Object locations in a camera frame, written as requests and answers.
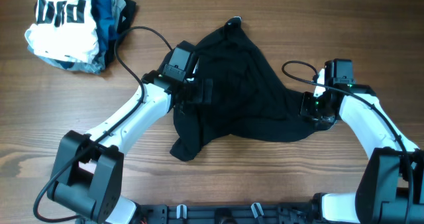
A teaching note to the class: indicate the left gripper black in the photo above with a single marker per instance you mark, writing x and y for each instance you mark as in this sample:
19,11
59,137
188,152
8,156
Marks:
197,93

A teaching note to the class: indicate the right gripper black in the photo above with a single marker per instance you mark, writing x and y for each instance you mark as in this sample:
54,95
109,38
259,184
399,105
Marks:
307,105

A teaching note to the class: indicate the black polo shirt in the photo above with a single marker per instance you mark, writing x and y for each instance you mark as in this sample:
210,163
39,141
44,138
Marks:
249,100

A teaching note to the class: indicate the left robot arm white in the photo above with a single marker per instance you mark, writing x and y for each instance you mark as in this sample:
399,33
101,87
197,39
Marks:
88,169

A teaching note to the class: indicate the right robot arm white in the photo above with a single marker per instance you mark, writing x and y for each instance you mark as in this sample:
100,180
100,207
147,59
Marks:
391,188

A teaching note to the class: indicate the light grey-blue folded garment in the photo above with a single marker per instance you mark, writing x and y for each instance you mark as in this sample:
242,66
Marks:
75,35

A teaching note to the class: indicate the black folded garment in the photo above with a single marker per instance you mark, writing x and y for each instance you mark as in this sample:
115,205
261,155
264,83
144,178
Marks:
124,15

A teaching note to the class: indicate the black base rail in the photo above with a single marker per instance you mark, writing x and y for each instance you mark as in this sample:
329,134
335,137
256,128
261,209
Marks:
283,213

